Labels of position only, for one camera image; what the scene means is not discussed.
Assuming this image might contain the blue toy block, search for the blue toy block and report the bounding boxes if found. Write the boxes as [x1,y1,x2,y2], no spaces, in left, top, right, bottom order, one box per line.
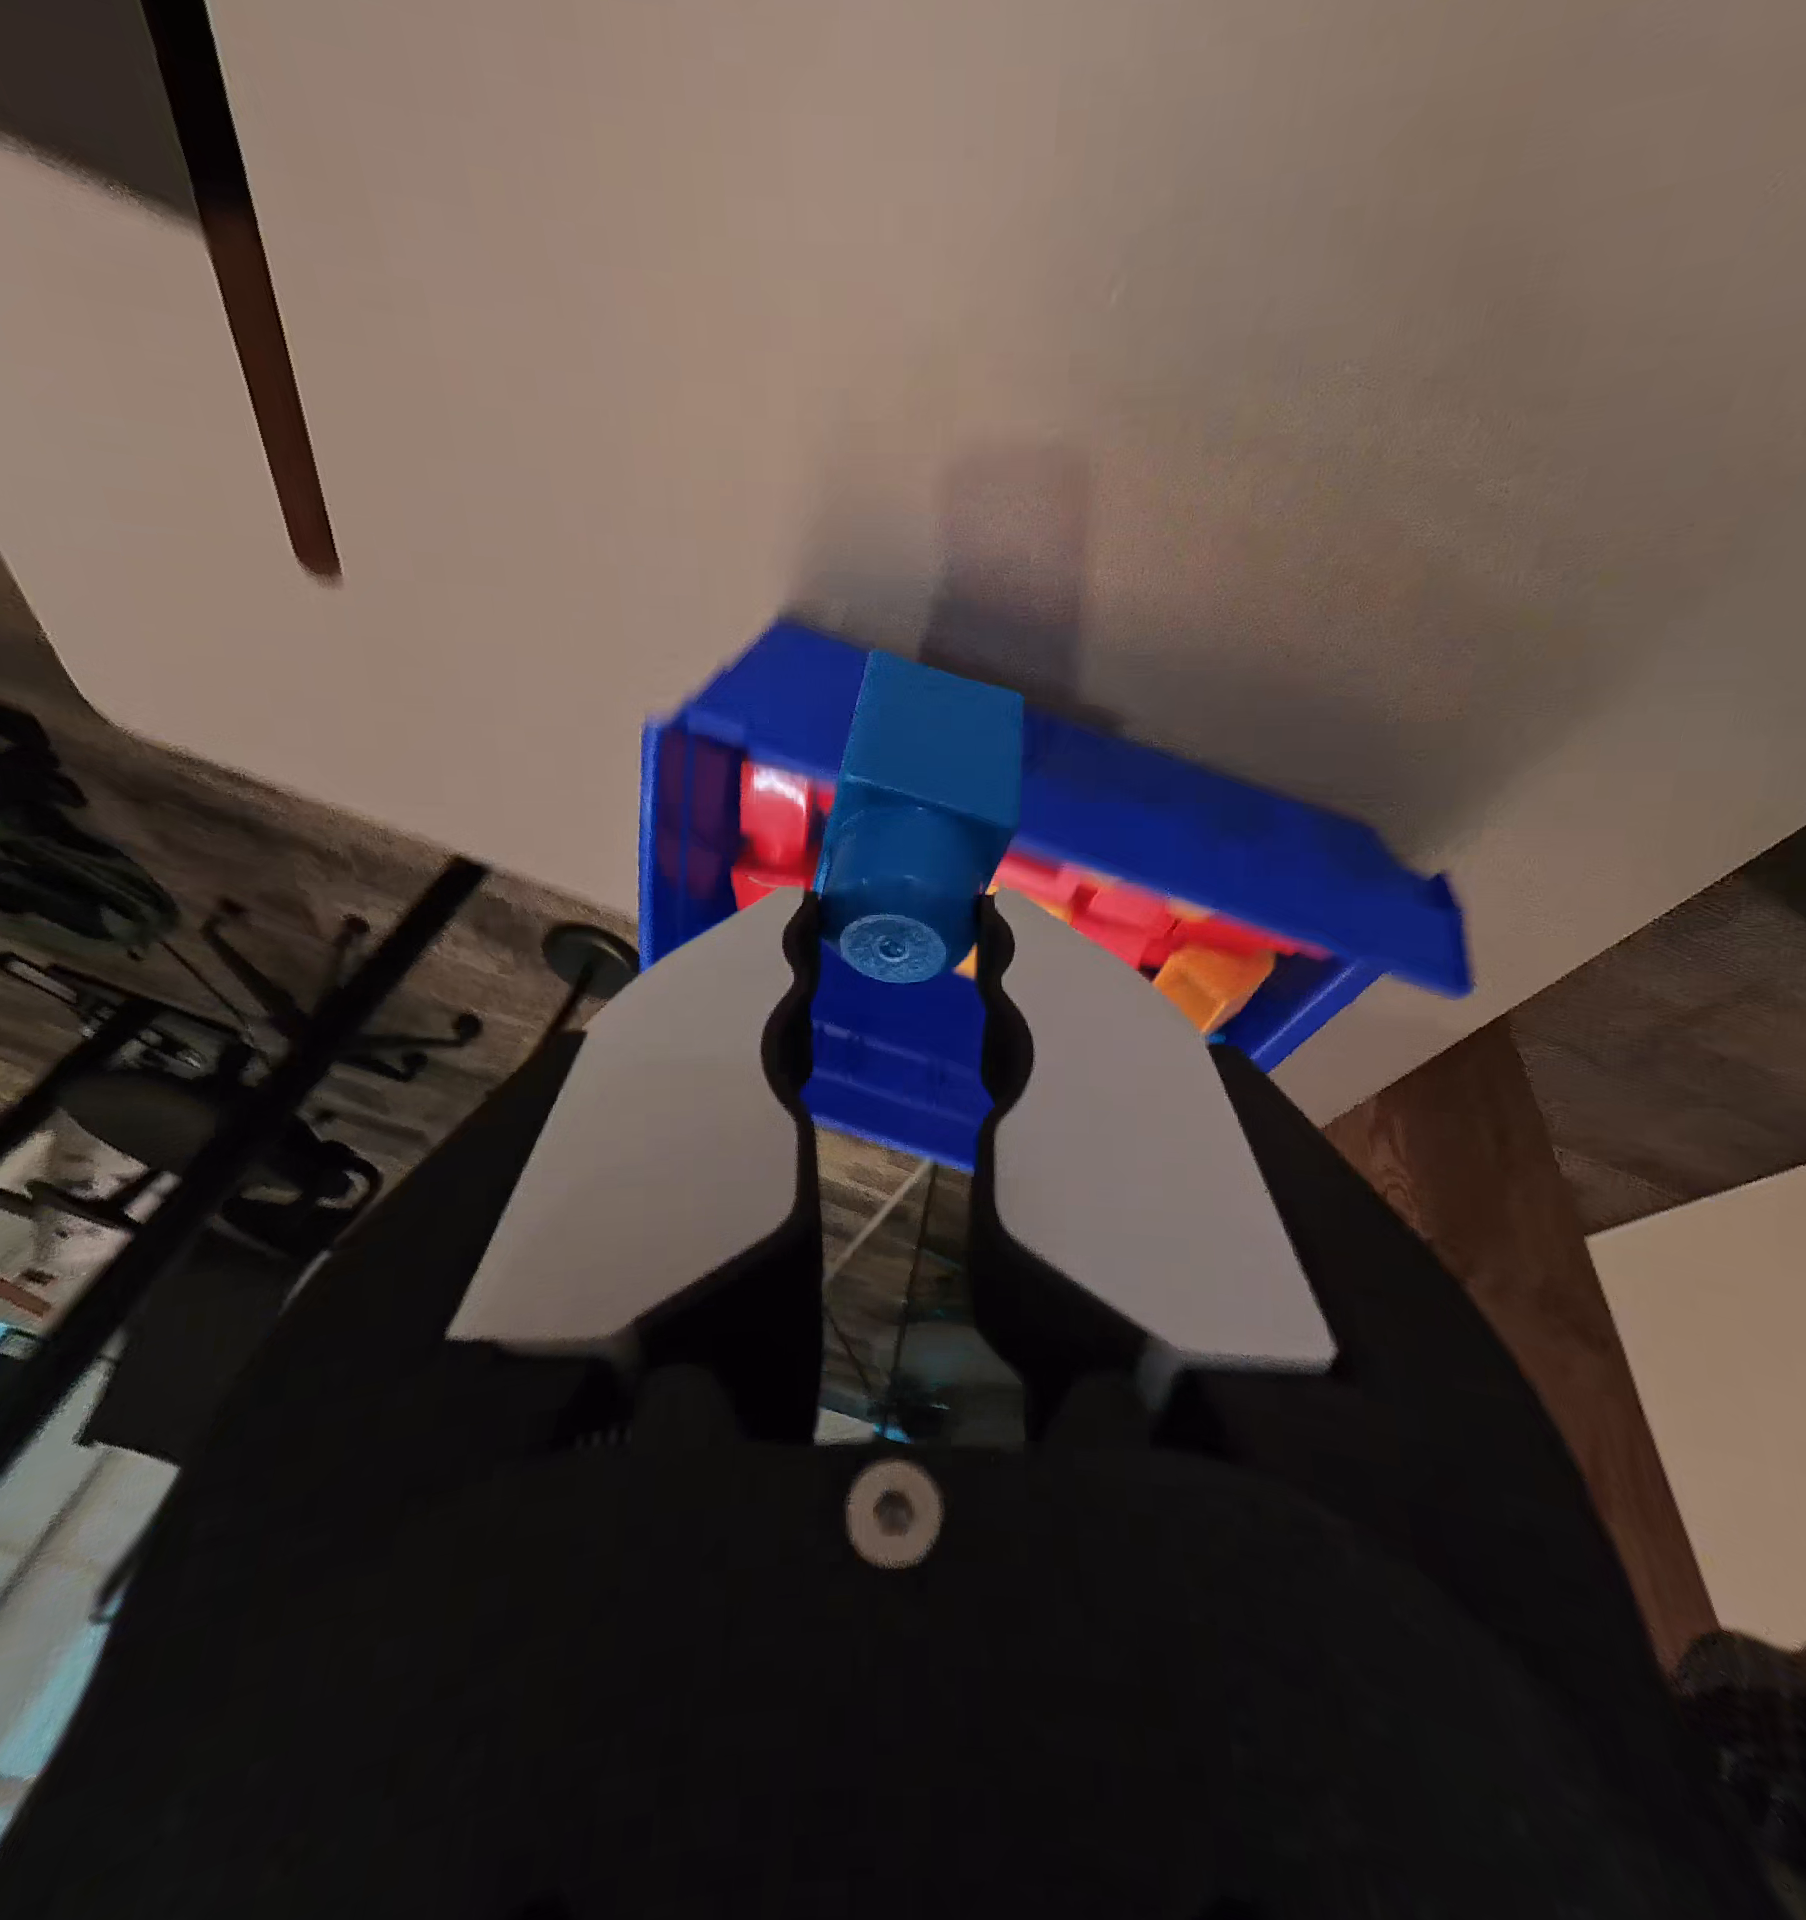
[814,649,1028,987]

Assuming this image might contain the white panel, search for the white panel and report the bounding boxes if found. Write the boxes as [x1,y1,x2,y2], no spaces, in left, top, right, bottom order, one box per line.
[0,1350,186,1816]
[1586,1147,1806,1651]

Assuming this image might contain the dark bag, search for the dark bag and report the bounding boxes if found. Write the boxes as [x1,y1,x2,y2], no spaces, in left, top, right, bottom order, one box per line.
[0,682,181,951]

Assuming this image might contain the black floor tripod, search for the black floor tripod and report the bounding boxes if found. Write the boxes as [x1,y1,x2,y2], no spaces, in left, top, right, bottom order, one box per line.
[197,897,486,1085]

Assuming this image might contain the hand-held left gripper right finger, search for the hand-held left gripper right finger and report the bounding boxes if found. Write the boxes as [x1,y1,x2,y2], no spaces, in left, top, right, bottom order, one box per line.
[977,893,1341,1389]

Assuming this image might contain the blue plastic bin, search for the blue plastic bin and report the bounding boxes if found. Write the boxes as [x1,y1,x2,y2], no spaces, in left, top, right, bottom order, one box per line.
[637,617,1476,1176]

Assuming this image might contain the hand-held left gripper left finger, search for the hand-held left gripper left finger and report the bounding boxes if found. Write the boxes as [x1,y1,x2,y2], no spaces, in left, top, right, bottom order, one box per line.
[446,893,822,1352]

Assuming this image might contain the pile of colourful toy blocks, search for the pile of colourful toy blocks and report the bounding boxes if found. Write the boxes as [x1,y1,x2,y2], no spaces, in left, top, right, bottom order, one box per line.
[731,762,1279,1037]

